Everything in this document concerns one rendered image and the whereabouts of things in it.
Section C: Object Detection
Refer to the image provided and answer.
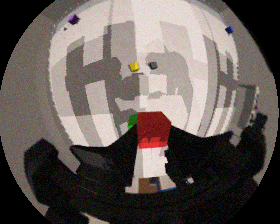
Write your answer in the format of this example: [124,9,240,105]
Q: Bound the red block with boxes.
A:
[136,111,171,148]

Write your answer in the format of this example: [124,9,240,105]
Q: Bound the purple block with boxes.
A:
[67,14,80,26]

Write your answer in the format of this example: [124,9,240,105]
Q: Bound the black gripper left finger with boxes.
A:
[69,123,139,187]

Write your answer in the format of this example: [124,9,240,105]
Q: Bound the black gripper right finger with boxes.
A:
[167,126,234,181]

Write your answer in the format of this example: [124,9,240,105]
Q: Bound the blue cube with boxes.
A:
[225,26,234,34]

